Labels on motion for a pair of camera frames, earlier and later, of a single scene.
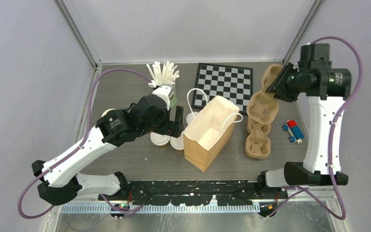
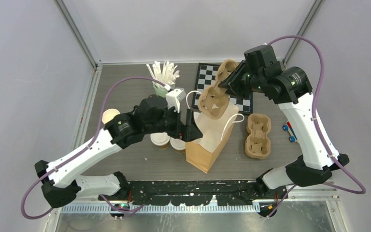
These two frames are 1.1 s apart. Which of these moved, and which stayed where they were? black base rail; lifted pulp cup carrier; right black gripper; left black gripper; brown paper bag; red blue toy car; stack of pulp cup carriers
Moved: lifted pulp cup carrier; left black gripper; right black gripper
Stayed: red blue toy car; brown paper bag; black base rail; stack of pulp cup carriers
